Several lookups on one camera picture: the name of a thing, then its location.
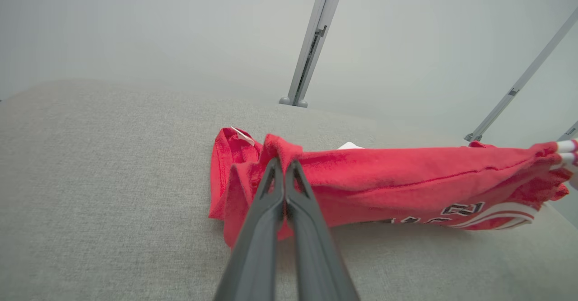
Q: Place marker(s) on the red basketball jersey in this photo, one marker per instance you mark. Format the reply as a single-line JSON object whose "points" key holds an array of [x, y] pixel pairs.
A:
{"points": [[384, 183]]}

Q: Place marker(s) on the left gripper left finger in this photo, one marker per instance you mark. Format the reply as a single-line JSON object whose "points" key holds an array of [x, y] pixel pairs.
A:
{"points": [[255, 251]]}

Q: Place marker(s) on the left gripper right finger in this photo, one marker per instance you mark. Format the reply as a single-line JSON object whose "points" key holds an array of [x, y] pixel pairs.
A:
{"points": [[316, 256]]}

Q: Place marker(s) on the grey partition door post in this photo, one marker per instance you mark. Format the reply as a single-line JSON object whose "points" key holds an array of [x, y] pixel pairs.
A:
{"points": [[316, 34]]}

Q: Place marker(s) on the grey slanted partition post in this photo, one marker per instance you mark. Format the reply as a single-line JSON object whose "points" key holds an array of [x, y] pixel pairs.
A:
{"points": [[570, 130], [524, 77]]}

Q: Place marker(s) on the grey cylindrical post foot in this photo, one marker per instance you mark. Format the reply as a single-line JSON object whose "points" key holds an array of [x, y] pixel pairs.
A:
{"points": [[302, 103], [284, 101]]}

